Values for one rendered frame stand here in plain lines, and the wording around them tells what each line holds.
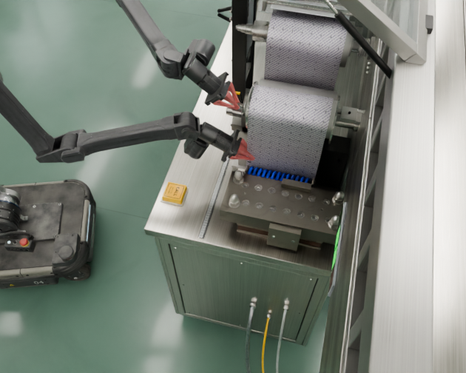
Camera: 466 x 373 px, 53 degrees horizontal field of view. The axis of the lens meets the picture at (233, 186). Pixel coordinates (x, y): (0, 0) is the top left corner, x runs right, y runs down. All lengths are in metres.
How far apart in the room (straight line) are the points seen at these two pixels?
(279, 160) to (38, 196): 1.51
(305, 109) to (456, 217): 0.54
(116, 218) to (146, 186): 0.26
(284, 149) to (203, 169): 0.38
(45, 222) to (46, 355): 0.64
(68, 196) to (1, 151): 0.81
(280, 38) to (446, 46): 0.47
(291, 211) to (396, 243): 0.77
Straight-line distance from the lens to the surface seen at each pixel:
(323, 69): 1.55
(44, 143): 1.56
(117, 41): 3.84
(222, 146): 1.50
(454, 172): 1.17
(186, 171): 1.74
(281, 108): 1.39
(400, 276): 0.73
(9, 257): 2.52
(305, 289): 1.72
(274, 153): 1.51
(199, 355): 2.37
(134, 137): 1.50
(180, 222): 1.62
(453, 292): 1.01
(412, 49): 1.02
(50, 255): 2.45
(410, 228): 0.78
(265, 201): 1.50
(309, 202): 1.52
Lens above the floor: 2.29
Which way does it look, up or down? 55 degrees down
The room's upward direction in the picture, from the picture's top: straight up
